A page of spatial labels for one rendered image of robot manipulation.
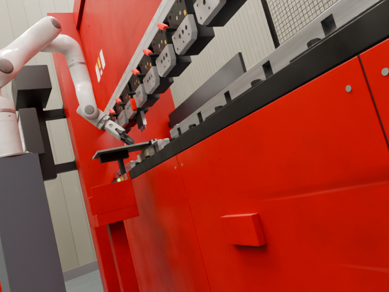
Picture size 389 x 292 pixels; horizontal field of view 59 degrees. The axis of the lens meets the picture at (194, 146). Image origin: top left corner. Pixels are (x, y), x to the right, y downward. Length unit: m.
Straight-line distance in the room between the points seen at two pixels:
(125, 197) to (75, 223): 3.59
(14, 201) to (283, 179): 1.04
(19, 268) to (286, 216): 1.01
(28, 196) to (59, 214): 3.46
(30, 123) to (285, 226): 2.36
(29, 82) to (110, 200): 1.76
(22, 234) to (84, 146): 1.36
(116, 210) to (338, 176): 0.97
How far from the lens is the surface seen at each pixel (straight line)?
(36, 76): 3.00
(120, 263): 1.47
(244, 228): 0.82
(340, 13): 0.73
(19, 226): 1.44
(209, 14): 1.06
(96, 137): 2.72
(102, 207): 1.38
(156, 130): 2.84
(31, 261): 1.45
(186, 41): 1.20
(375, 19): 0.53
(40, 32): 1.82
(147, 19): 1.54
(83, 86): 1.85
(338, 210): 0.62
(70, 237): 4.94
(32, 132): 2.82
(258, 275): 0.88
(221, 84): 2.06
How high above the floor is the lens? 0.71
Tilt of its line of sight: 7 degrees up
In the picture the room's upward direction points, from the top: 15 degrees counter-clockwise
